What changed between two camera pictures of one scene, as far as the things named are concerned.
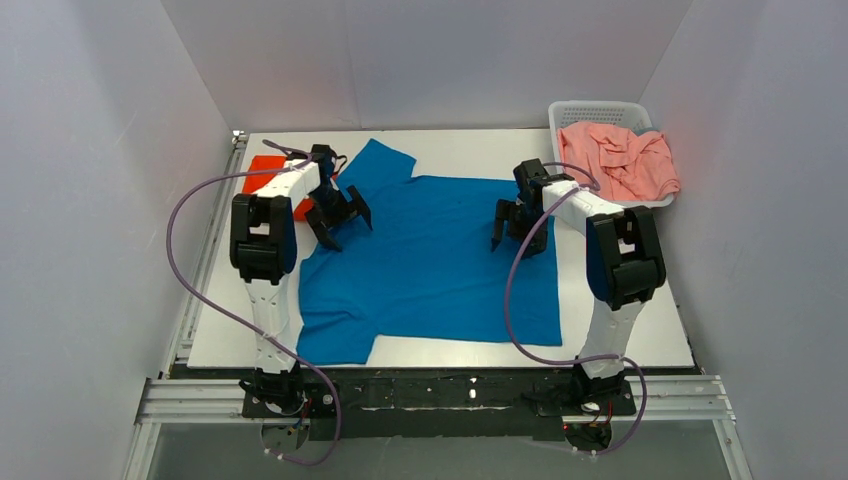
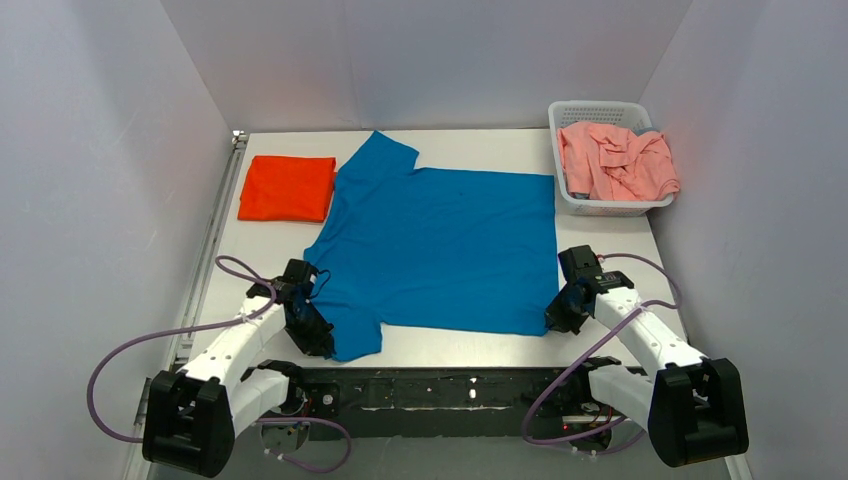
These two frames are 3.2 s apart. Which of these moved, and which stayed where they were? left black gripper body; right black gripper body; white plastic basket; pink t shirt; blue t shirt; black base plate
Moved: right black gripper body; left black gripper body
Stayed: white plastic basket; blue t shirt; pink t shirt; black base plate
